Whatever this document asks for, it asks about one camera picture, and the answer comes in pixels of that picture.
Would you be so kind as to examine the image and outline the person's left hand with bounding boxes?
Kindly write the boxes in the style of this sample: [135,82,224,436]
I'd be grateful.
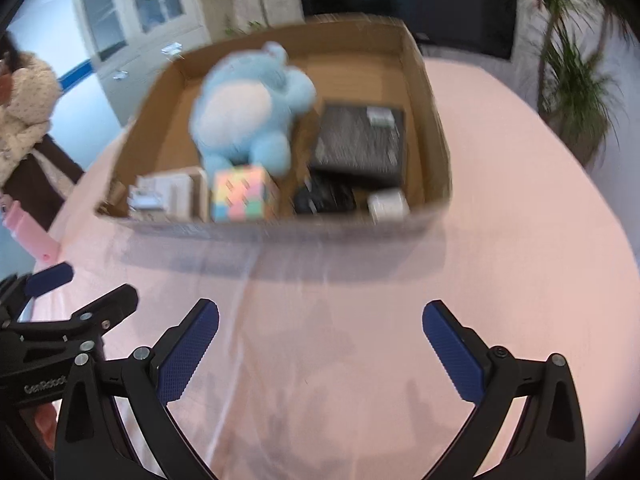
[34,402,58,451]

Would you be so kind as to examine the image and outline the black round toy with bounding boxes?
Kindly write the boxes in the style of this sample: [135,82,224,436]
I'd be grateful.
[292,175,358,216]

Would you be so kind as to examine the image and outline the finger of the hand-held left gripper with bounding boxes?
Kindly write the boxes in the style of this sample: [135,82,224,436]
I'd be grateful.
[0,283,139,357]
[0,262,75,323]

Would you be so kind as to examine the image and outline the blue glass wall strip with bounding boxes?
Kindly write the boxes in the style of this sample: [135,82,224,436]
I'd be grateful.
[59,59,93,90]

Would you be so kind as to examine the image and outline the blue plush toy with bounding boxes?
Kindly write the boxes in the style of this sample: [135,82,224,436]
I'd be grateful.
[190,41,318,178]

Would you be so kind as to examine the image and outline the pastel puzzle cube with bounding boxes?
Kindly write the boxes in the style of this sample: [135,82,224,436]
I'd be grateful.
[210,164,280,223]

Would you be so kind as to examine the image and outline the black television screen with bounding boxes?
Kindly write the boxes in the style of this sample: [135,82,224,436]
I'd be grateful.
[292,0,518,61]

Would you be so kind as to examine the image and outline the green palm plant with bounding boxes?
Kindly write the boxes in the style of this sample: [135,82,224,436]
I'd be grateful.
[515,0,631,168]

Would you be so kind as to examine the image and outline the cardboard box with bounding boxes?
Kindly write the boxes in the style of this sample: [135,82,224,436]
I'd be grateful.
[94,12,453,241]

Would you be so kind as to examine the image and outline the black textured flat box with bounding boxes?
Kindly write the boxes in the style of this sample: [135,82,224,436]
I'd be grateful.
[306,102,408,186]

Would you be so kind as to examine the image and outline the pink tablecloth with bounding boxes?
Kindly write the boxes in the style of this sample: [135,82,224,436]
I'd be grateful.
[30,55,640,480]

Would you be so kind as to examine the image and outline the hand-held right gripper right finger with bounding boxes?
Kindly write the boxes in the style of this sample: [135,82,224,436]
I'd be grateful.
[421,300,587,480]

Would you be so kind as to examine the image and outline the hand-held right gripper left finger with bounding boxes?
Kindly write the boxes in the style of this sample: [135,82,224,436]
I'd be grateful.
[54,298,221,480]

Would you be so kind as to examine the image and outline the white grey small box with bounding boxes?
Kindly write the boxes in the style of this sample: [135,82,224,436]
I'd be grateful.
[127,169,208,222]

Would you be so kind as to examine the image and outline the grey glass-door cabinet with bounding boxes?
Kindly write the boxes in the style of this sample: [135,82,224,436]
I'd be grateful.
[70,0,213,128]

